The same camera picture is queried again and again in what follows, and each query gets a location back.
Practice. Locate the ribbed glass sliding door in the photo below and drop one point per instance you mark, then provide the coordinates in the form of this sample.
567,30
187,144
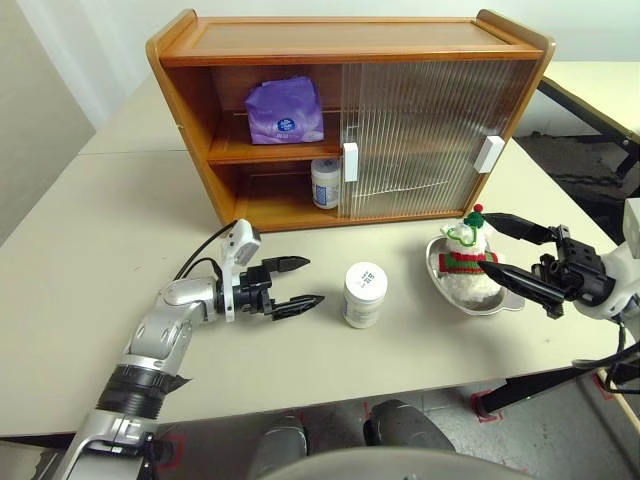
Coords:
520,90
348,100

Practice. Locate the wooden cabinet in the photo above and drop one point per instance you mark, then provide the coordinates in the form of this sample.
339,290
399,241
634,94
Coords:
340,37

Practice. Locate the black table leg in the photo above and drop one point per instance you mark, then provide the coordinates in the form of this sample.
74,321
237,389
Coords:
540,387
162,452

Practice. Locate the beige table with black frame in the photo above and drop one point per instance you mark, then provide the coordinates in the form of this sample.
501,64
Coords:
600,80

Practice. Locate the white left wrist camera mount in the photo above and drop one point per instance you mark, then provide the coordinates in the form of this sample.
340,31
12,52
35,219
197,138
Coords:
245,245

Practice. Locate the purple tissue pack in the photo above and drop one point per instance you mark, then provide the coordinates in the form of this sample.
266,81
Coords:
285,115

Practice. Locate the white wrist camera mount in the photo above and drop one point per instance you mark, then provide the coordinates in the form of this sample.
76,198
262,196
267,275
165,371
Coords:
632,220
245,245

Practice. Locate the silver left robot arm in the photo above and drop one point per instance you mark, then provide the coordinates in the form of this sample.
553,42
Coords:
165,325

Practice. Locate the oval metal dish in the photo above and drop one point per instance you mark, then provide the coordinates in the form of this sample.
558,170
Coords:
475,306

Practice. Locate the white plush llama toy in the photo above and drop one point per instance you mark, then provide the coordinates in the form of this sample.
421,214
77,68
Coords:
470,285

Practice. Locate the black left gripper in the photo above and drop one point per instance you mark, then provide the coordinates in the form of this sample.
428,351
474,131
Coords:
252,292

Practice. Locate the white plastic jar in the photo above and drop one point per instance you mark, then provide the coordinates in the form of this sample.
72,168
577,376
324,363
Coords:
365,300
325,187

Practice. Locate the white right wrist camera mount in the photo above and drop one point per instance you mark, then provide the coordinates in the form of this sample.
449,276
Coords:
632,220

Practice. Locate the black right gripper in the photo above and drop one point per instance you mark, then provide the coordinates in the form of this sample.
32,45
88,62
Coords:
580,270

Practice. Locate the grey rounded shape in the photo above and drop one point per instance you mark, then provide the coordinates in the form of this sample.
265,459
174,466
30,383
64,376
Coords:
277,445

